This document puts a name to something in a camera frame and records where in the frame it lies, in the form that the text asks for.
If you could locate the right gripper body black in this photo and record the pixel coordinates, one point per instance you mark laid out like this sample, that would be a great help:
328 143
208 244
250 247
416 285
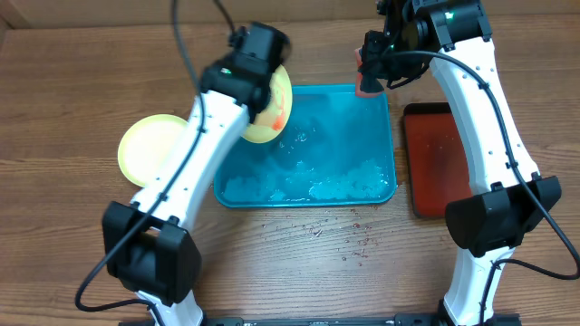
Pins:
371 63

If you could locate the red sponge with dark scourer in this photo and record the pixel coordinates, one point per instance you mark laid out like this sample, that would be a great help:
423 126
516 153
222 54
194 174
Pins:
367 87

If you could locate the yellow-green plate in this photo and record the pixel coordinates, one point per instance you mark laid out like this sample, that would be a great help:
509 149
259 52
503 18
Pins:
272 120
145 146

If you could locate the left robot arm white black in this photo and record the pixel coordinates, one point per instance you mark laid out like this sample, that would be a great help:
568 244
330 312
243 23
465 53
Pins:
148 243

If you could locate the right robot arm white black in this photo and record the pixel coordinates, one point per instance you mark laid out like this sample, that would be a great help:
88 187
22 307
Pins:
509 197

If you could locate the teal plastic serving tray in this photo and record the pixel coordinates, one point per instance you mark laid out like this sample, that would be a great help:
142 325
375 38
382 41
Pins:
335 150

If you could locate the black tray with red water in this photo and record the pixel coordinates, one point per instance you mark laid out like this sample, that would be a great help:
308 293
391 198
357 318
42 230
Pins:
437 164

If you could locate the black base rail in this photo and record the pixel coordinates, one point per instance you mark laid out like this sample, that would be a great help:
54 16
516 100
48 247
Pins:
400 319

